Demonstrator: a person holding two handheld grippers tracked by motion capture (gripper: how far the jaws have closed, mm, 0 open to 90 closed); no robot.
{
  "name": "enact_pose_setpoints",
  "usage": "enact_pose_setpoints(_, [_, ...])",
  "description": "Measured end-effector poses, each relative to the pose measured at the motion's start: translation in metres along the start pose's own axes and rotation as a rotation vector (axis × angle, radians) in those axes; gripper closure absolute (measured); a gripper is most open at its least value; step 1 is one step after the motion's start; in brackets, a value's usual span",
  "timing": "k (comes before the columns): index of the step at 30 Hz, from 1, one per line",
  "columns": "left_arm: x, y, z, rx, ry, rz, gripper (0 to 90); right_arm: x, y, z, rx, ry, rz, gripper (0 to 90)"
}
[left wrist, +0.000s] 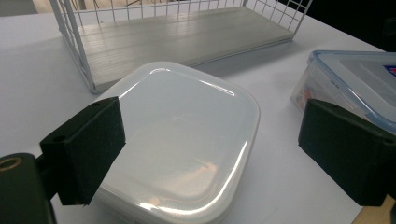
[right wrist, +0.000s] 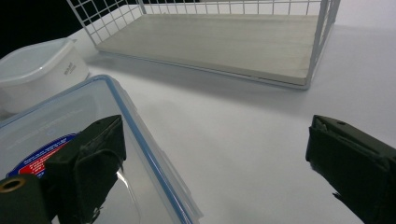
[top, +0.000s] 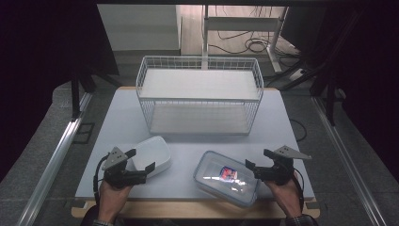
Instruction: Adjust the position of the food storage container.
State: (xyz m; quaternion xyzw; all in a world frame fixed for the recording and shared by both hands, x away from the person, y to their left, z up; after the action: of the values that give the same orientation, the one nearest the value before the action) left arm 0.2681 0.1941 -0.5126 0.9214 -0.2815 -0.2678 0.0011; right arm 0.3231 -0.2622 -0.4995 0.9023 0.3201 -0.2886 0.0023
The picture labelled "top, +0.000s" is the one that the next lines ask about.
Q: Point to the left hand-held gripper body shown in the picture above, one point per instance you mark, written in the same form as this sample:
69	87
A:
114	158

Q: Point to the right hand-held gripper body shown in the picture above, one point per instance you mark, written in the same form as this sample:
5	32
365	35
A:
282	171

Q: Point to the white square bowl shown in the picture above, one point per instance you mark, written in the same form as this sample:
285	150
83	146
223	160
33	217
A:
152	150

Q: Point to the clear plastic lidded food container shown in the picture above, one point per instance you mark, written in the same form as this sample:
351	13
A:
219	188

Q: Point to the person's right hand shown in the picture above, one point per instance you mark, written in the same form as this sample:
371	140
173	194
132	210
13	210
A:
290	197

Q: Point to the person's left hand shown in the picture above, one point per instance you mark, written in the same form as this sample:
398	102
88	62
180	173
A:
111	201

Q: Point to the pale grey table mat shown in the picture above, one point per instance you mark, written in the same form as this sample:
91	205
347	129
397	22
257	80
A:
125	125

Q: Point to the wooden table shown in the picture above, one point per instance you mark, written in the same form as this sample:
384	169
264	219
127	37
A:
188	209

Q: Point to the black metal stand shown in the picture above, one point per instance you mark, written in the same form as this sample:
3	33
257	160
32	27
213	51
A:
75	94
330	100

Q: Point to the white power strip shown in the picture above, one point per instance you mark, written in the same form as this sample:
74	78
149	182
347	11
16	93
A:
297	74

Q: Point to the white cabinet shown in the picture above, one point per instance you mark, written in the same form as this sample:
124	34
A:
141	28

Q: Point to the aluminium rail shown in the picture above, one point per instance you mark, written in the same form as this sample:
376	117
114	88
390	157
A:
53	160
345	157

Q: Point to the white metal desk frame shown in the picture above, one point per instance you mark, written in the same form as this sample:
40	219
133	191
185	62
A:
241	23

